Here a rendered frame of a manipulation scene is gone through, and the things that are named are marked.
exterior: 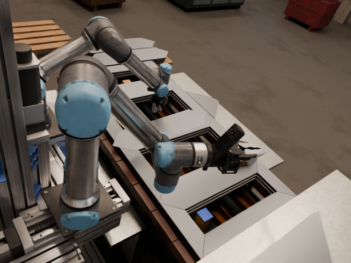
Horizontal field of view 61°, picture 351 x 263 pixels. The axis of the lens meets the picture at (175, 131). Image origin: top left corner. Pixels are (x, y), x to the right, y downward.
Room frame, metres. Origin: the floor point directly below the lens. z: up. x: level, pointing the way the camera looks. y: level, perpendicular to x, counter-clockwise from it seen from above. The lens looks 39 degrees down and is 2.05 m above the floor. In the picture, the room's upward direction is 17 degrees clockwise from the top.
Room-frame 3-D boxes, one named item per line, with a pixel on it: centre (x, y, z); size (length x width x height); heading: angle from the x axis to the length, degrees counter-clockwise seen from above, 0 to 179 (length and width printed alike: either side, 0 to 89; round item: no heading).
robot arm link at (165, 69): (1.57, 0.17, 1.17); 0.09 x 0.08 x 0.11; 130
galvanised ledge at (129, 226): (1.23, 0.54, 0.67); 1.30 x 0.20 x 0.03; 47
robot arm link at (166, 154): (0.65, -0.02, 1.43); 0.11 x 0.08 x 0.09; 113
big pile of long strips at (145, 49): (2.35, 0.62, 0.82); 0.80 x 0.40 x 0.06; 137
